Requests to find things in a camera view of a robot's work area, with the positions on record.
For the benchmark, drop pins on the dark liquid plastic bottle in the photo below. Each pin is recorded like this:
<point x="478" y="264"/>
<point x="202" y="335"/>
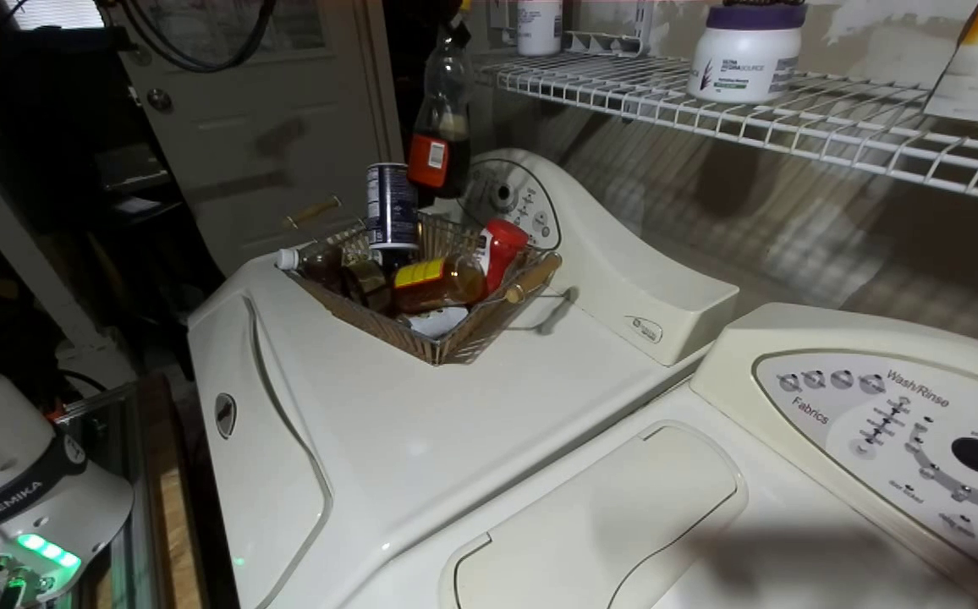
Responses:
<point x="441" y="133"/>

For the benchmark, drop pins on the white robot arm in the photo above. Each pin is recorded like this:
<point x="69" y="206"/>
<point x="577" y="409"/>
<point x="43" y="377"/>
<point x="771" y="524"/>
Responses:
<point x="60" y="510"/>

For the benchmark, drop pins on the yellow mustard bottle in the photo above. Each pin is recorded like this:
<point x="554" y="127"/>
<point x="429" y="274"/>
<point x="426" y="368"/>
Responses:
<point x="422" y="273"/>

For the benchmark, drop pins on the white washing machine with basket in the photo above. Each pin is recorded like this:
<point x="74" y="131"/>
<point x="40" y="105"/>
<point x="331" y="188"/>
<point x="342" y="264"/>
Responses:
<point x="335" y="451"/>

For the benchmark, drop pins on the red cup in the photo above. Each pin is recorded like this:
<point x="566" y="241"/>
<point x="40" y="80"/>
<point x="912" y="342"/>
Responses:
<point x="507" y="246"/>

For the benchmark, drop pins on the blue white can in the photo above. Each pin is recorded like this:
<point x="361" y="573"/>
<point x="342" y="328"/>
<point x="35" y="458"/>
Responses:
<point x="390" y="206"/>

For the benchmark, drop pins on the white spray can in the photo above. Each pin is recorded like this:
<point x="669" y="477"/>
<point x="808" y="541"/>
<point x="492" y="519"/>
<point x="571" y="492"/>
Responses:
<point x="540" y="28"/>

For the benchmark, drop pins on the white door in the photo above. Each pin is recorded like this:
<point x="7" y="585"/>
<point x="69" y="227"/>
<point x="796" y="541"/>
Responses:
<point x="269" y="114"/>

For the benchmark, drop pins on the white jar purple lid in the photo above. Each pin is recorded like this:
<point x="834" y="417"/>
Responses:
<point x="745" y="52"/>

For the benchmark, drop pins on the white wire shelf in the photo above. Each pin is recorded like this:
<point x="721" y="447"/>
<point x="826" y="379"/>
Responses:
<point x="868" y="127"/>

